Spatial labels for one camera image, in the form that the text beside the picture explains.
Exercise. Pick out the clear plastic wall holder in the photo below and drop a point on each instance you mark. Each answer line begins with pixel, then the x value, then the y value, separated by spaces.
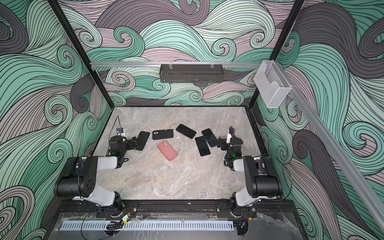
pixel 273 83

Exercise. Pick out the right aluminium rail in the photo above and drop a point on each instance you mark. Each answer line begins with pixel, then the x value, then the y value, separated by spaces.
pixel 365 191

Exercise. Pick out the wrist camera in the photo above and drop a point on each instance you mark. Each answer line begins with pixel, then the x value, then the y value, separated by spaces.
pixel 231 134
pixel 120 131

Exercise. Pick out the black phone patterned reflection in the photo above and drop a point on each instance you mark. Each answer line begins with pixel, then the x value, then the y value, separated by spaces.
pixel 186 131

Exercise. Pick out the black case edge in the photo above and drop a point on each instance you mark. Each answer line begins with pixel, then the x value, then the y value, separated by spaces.
pixel 142 140

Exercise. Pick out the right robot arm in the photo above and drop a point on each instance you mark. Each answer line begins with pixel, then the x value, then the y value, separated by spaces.
pixel 262 182

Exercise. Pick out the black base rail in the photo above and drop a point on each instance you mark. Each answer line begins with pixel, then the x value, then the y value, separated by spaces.
pixel 221 208

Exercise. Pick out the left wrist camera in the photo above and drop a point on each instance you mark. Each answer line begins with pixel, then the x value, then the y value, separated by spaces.
pixel 120 131

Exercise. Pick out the black case with camera hole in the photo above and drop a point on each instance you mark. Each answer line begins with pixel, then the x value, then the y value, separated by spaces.
pixel 163 134

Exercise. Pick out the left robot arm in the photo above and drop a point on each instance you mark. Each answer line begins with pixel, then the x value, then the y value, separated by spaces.
pixel 78 177

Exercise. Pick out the pink phone case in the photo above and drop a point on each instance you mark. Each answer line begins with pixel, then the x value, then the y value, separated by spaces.
pixel 167 150

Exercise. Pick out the black wall tray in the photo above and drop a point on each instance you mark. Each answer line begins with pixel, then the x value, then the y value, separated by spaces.
pixel 195 73

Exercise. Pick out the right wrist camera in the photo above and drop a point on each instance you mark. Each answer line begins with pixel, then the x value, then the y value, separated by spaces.
pixel 231 134

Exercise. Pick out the white slotted cable duct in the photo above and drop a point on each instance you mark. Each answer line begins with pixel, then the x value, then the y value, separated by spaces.
pixel 151 226

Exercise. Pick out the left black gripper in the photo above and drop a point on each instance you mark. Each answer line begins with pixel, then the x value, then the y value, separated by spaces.
pixel 132 143

